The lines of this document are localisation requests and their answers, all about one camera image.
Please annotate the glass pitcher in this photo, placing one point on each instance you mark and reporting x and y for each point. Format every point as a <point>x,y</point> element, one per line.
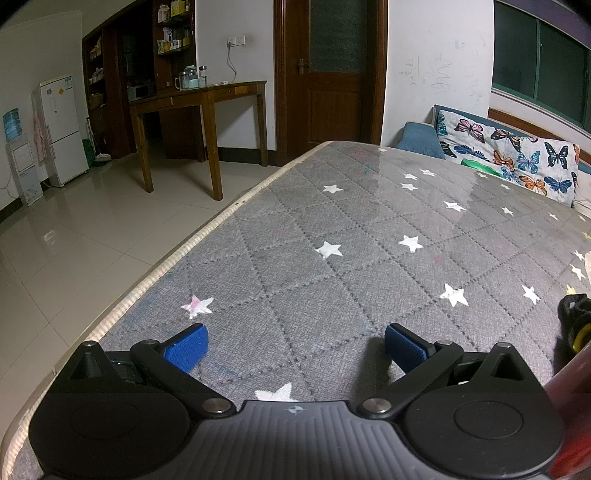
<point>188,79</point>

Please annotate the dark window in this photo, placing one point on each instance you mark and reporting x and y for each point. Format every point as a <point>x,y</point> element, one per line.
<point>540,55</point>

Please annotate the white water dispenser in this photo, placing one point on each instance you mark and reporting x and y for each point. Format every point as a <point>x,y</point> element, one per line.
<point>25,175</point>

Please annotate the white refrigerator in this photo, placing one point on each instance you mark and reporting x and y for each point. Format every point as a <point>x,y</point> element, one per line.
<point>62,134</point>

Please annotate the wooden door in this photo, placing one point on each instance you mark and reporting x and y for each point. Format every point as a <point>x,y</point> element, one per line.
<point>330,92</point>

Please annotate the wooden table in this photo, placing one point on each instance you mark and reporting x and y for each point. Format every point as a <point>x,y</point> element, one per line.
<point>198,97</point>

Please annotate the small countertop oven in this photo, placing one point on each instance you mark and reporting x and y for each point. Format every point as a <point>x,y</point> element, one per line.
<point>140,91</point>

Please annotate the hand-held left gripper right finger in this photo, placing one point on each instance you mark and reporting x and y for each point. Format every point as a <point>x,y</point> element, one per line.
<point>404,346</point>

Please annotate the small glass jar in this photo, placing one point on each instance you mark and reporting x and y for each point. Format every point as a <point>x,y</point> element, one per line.
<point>202,76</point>

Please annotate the grey fleece bottle sleeve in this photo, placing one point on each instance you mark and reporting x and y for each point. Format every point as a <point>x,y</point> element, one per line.
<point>575,323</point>

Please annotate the green mop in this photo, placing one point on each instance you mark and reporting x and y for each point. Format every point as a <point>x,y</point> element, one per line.
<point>99,154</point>

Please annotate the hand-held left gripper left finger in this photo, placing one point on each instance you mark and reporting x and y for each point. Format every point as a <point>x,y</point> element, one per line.
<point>189,346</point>

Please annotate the pink metal bottle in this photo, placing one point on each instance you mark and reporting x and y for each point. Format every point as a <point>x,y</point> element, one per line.
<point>572,415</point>

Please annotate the butterfly print pillow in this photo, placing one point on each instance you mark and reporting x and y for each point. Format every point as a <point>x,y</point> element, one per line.
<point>508,152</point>

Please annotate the pink hanging cloth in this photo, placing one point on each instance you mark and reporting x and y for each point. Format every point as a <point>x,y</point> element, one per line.
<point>40,138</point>

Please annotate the grey star print mattress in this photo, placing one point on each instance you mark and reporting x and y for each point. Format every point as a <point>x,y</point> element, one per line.
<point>351,286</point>

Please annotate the wooden shelf cabinet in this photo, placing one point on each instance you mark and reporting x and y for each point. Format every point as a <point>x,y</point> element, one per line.
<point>111,69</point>

